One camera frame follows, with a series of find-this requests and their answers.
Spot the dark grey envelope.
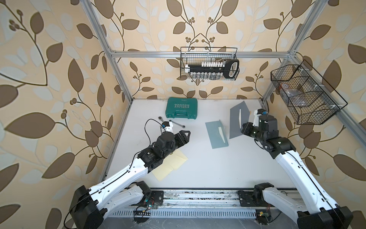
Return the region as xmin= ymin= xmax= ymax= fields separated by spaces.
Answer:
xmin=229 ymin=101 xmax=250 ymax=139

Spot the right electronics board with wires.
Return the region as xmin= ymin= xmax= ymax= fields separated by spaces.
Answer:
xmin=255 ymin=205 xmax=272 ymax=225

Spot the aluminium rail front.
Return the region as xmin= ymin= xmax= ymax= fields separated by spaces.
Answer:
xmin=83 ymin=188 xmax=321 ymax=210

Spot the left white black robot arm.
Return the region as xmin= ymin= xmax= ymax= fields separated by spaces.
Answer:
xmin=67 ymin=130 xmax=191 ymax=229

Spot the electronics board with wires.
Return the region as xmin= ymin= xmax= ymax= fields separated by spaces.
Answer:
xmin=255 ymin=205 xmax=272 ymax=225
xmin=133 ymin=198 xmax=155 ymax=224

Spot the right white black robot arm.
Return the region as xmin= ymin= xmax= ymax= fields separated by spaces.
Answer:
xmin=241 ymin=109 xmax=354 ymax=229

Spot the light blue envelope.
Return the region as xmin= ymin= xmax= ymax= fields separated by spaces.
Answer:
xmin=205 ymin=120 xmax=229 ymax=149

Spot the black wire basket wall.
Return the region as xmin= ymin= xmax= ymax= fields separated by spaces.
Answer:
xmin=270 ymin=60 xmax=348 ymax=125
xmin=180 ymin=46 xmax=240 ymax=81

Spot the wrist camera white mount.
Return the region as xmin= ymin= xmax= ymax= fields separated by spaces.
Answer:
xmin=253 ymin=108 xmax=268 ymax=127
xmin=162 ymin=121 xmax=173 ymax=133

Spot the black wire basket right wall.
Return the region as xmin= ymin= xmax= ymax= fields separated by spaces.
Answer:
xmin=270 ymin=60 xmax=348 ymax=125

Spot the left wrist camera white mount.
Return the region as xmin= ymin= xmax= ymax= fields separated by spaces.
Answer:
xmin=162 ymin=121 xmax=173 ymax=133

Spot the yellow envelope red seal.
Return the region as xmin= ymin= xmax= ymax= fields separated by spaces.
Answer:
xmin=152 ymin=163 xmax=174 ymax=181

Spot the silver combination wrench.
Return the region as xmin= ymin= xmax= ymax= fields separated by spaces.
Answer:
xmin=171 ymin=121 xmax=185 ymax=128

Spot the clear plastic bag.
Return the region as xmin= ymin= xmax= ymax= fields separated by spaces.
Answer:
xmin=280 ymin=84 xmax=307 ymax=107

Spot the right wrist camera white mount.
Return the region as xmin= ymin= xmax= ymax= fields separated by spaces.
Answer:
xmin=253 ymin=108 xmax=268 ymax=127

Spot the black wire basket back wall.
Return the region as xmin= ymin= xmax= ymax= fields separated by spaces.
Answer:
xmin=180 ymin=46 xmax=240 ymax=81

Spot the green tool case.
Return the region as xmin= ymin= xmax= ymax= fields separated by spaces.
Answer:
xmin=165 ymin=97 xmax=198 ymax=119

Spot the black socket set holder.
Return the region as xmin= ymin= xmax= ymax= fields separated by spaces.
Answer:
xmin=183 ymin=59 xmax=240 ymax=80

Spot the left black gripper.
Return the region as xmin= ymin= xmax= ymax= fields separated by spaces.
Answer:
xmin=160 ymin=130 xmax=190 ymax=160

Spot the left electronics board with wires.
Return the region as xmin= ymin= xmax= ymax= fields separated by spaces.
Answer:
xmin=133 ymin=198 xmax=155 ymax=224

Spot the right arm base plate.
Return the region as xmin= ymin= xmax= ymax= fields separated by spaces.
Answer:
xmin=237 ymin=182 xmax=274 ymax=207

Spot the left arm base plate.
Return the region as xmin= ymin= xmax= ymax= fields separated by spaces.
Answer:
xmin=125 ymin=181 xmax=165 ymax=207

